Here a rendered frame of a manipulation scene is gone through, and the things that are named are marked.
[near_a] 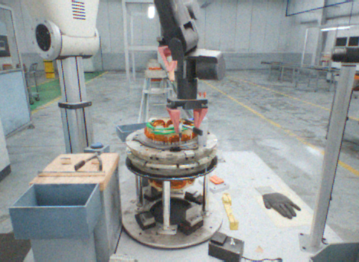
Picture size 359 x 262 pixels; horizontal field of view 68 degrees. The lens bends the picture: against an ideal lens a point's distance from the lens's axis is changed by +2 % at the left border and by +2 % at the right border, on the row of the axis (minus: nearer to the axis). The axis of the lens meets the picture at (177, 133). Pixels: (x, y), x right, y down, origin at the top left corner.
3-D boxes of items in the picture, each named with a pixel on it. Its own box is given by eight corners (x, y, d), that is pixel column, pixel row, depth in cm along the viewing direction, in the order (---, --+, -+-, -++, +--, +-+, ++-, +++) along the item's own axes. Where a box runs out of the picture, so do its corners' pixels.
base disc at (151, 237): (233, 247, 84) (233, 245, 83) (109, 248, 83) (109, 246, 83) (214, 186, 121) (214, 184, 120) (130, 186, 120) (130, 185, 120)
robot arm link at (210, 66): (184, 27, 70) (168, 38, 64) (226, 25, 64) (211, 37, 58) (190, 71, 76) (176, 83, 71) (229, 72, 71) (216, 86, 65)
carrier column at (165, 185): (170, 234, 88) (169, 178, 82) (162, 234, 88) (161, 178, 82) (170, 228, 91) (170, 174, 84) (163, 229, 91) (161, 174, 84)
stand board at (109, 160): (104, 191, 69) (103, 182, 68) (30, 191, 68) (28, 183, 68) (119, 159, 88) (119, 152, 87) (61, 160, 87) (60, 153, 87)
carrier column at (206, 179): (209, 214, 99) (210, 163, 93) (202, 214, 99) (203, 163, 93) (208, 210, 101) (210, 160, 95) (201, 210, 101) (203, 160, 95)
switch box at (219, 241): (238, 266, 78) (239, 250, 76) (207, 255, 82) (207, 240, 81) (243, 253, 83) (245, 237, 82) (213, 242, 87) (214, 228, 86)
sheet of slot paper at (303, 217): (324, 225, 96) (325, 224, 96) (275, 228, 95) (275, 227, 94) (284, 184, 125) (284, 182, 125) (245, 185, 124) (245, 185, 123)
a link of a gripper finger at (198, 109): (207, 134, 74) (209, 101, 72) (184, 136, 72) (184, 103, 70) (198, 128, 81) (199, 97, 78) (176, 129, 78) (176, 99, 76)
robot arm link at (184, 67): (184, 55, 74) (172, 55, 69) (206, 55, 70) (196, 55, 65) (183, 80, 76) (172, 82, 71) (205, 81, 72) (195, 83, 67)
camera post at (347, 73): (309, 247, 86) (343, 64, 68) (308, 240, 89) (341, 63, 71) (319, 249, 85) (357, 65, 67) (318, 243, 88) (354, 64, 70)
